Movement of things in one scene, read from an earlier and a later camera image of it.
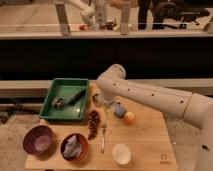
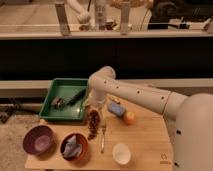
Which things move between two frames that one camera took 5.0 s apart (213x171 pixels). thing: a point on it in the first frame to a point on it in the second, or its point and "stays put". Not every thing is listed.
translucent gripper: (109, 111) to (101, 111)
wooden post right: (125, 18) stays put
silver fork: (103, 138) stays put
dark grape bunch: (93, 123) stays put
